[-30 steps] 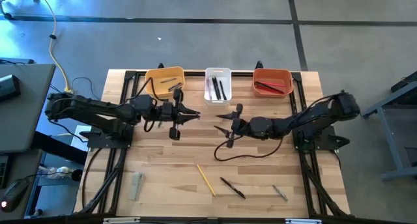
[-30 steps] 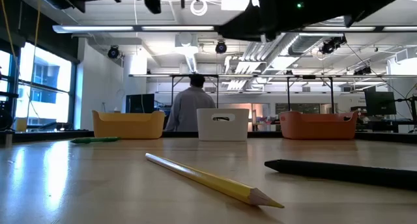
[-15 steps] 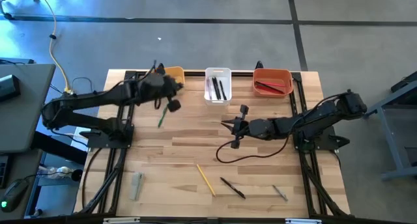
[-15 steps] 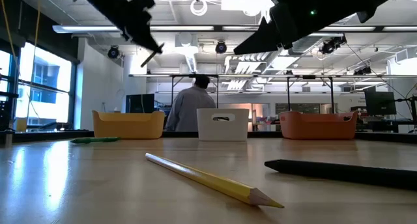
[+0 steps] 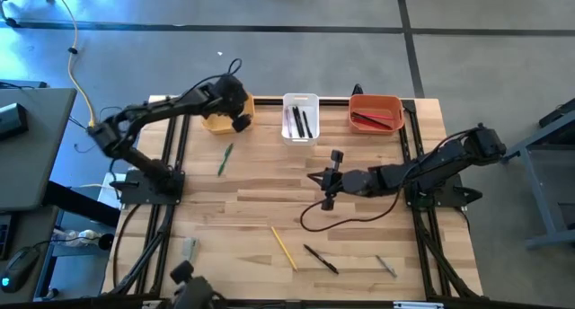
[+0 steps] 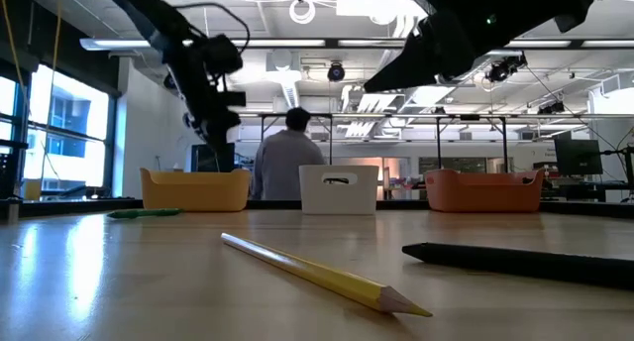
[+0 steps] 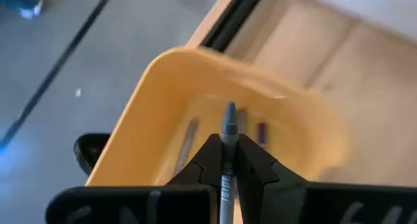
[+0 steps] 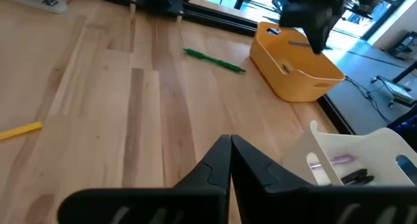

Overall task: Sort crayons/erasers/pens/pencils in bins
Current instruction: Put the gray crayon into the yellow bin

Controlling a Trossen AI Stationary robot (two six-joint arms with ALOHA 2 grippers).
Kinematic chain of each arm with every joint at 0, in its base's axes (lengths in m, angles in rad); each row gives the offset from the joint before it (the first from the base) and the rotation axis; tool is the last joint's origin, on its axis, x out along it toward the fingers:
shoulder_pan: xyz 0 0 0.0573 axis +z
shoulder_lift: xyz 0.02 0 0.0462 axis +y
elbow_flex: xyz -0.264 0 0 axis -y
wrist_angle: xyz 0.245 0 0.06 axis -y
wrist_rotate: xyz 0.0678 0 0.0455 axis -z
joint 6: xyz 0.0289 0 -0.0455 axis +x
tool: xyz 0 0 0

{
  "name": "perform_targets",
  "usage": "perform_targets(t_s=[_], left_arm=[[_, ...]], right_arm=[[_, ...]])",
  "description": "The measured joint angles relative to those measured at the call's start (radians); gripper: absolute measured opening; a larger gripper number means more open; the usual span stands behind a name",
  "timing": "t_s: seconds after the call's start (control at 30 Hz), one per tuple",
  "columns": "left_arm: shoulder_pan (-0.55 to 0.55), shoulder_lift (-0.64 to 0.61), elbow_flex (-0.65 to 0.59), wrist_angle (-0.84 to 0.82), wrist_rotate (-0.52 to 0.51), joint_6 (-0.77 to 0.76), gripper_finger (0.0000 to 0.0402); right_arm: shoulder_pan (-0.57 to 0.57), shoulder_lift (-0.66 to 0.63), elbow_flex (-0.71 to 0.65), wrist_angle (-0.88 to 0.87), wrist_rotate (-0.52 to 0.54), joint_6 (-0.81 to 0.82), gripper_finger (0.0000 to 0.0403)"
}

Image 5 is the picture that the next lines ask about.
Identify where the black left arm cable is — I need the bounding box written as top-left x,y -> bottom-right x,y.
179,57 -> 243,99

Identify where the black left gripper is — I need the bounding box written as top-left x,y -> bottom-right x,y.
208,74 -> 253,135

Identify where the black box device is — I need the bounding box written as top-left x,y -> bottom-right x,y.
0,102 -> 31,139

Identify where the thin black floor cable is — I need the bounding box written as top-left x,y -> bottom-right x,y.
66,105 -> 140,154

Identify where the red pencil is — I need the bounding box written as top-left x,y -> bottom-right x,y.
351,118 -> 383,131
358,111 -> 395,121

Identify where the yellow pencil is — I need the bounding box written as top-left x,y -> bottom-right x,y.
270,226 -> 299,272

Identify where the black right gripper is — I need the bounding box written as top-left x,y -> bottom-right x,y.
307,149 -> 350,212

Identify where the white plastic bin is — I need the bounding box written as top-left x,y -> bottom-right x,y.
281,92 -> 322,147

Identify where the clear plastic bottle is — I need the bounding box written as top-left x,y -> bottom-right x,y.
52,227 -> 101,248

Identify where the white paper sheet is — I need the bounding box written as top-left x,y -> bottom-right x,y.
96,171 -> 129,210

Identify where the orange plastic bin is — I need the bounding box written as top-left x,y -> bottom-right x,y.
348,93 -> 406,136

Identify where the yellow cable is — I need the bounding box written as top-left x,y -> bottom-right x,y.
47,0 -> 102,130

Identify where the grey crayon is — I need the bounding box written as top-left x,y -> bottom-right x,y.
375,254 -> 398,278

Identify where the black aluminium rig frame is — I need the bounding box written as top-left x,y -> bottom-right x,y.
105,95 -> 484,301

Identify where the black keyboard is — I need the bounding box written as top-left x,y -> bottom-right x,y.
0,214 -> 13,261

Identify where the green pen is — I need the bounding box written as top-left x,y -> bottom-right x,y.
217,142 -> 234,177

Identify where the black jointed device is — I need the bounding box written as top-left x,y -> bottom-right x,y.
169,260 -> 219,309

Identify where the grey desk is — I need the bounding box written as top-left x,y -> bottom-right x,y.
0,87 -> 78,212

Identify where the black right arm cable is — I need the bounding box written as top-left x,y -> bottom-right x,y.
299,190 -> 403,233

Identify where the yellow plastic bin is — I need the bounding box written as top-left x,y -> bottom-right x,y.
200,93 -> 256,136

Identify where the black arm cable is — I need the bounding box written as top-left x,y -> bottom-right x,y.
179,57 -> 243,99
299,190 -> 403,233

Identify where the grey metal bench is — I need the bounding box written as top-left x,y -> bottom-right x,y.
496,97 -> 575,250

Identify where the white label strip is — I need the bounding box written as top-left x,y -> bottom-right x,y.
393,301 -> 445,309

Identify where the black computer mouse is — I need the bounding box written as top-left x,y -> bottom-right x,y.
0,246 -> 41,295

